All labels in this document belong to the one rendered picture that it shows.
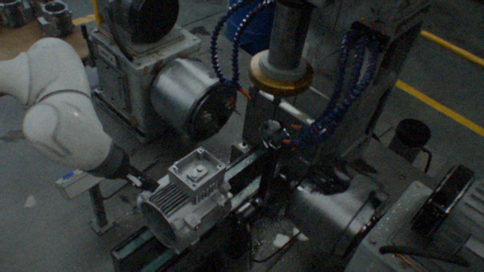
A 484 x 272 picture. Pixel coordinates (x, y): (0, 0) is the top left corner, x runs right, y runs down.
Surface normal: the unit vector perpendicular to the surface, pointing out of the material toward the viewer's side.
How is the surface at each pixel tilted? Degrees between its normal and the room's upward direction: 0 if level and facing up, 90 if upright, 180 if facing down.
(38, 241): 0
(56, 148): 92
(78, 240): 0
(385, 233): 0
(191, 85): 24
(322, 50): 90
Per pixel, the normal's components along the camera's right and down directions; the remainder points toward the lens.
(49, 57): 0.35, -0.58
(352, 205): -0.23, -0.39
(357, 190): -0.01, -0.61
